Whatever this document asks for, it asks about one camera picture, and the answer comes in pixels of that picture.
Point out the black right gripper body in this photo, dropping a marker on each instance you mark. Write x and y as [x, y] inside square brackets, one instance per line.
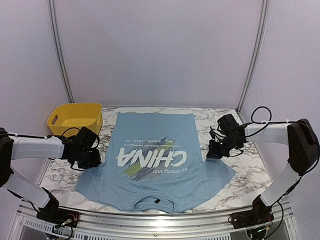
[222, 149]

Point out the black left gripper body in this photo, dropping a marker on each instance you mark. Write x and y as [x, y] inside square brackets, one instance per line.
[85, 160]

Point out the light blue printed t-shirt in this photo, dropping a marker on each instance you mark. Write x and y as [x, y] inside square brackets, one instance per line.
[154, 161]

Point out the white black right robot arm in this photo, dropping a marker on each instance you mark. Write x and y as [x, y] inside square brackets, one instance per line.
[303, 153]

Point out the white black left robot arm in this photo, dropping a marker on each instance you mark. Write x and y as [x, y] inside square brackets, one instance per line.
[15, 146]

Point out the yellow plastic basket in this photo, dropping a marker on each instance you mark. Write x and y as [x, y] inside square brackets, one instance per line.
[65, 116]

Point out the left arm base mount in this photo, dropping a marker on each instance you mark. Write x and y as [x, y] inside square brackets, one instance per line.
[61, 217]

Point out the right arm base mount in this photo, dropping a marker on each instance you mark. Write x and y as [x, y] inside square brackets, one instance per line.
[244, 219]

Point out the aluminium front rail frame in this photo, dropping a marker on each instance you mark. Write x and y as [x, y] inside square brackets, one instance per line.
[208, 225]

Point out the left aluminium corner post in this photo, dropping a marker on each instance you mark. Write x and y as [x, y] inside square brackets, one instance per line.
[59, 50]

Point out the aluminium corner post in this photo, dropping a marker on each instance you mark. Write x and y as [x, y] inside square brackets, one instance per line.
[59, 50]
[255, 54]

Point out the right aluminium corner post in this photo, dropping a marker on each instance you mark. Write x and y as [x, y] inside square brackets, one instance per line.
[255, 54]

